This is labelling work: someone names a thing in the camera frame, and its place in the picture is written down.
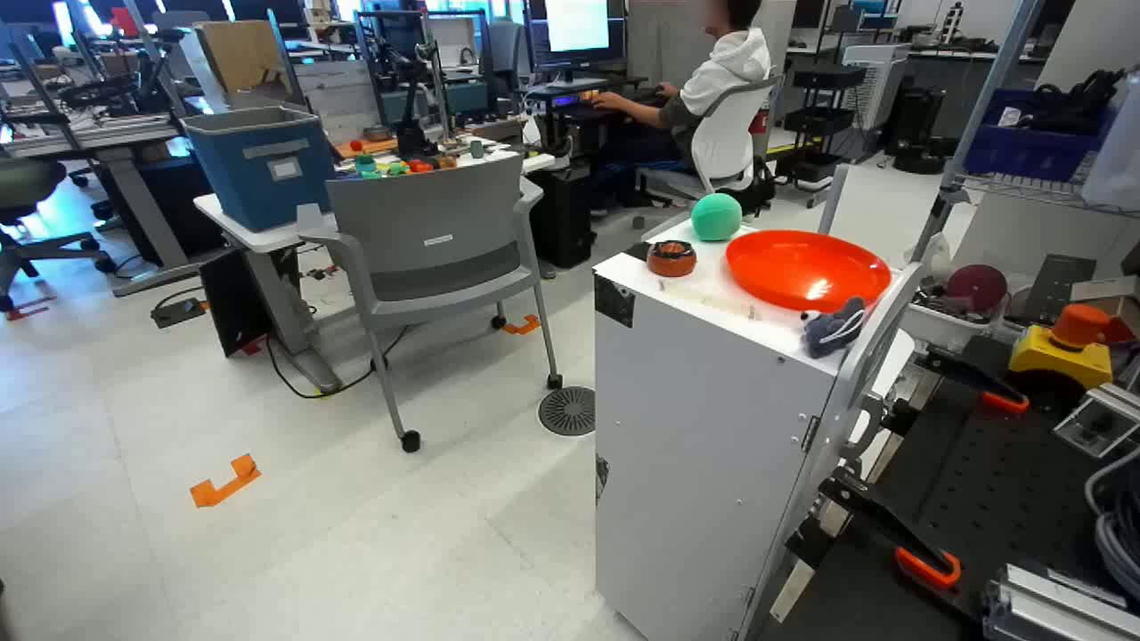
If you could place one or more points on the orange plate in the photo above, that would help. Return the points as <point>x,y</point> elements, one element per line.
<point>806,273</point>

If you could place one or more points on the round grey floor disc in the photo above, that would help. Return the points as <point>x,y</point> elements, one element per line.
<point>569,411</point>

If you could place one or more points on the black trash bin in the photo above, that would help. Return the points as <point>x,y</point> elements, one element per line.
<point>913,126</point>

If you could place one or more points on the person in white hoodie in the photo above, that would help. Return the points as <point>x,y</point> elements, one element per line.
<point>723,71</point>

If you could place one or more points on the grey chair with casters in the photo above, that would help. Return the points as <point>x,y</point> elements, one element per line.
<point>432,234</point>

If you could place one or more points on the blue crate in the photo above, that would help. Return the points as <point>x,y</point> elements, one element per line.
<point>1019,156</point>

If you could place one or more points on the blue grey cloth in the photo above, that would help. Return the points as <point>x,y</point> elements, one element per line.
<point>833,329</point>

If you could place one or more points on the aluminium extrusion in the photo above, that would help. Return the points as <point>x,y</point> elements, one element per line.
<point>1054,606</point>

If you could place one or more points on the black breadboard table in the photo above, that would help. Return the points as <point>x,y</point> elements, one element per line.
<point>985,485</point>

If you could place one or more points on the black bag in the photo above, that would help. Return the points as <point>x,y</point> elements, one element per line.
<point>1072,104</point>

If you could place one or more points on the yellow emergency stop box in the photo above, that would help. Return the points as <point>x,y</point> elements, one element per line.
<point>1051,353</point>

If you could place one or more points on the black utility cart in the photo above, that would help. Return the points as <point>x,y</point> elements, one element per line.
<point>823,120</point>

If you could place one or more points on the maroon round object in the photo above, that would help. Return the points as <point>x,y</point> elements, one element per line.
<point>978,291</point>

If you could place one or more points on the white bag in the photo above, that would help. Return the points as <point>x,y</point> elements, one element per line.
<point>1118,149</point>

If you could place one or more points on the aluminium pole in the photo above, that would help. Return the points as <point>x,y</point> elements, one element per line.
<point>982,112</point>

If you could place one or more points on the white electrical box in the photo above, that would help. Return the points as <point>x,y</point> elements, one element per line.
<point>1099,426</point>

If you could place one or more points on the black office chair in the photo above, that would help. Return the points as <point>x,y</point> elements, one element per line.
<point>21,182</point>

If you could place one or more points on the white tray board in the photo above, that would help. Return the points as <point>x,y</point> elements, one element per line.
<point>699,475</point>

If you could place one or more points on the grey desk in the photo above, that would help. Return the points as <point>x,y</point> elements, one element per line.
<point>83,137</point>

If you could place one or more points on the grey metal plate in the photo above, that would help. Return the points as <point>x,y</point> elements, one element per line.
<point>1054,286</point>

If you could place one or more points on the green round plushie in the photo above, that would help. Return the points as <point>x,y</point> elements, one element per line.
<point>716,219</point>

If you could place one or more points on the small computer monitor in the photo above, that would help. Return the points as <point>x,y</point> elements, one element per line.
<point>457,45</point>

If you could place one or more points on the black computer tower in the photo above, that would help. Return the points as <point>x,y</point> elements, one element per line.
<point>559,219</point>
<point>231,305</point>

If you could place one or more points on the blue plastic bin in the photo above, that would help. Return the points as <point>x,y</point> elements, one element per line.
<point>267,172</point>

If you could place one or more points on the white office chair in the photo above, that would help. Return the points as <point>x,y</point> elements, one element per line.
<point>728,137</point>

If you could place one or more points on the brown toy donut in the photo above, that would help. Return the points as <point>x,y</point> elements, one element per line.
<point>670,257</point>

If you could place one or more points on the cardboard box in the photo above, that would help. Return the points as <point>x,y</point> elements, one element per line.
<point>242,55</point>

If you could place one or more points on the black power strip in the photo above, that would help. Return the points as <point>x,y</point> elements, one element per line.
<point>179,310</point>

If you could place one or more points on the black equipment stand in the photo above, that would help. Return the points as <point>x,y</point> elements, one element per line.
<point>410,92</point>

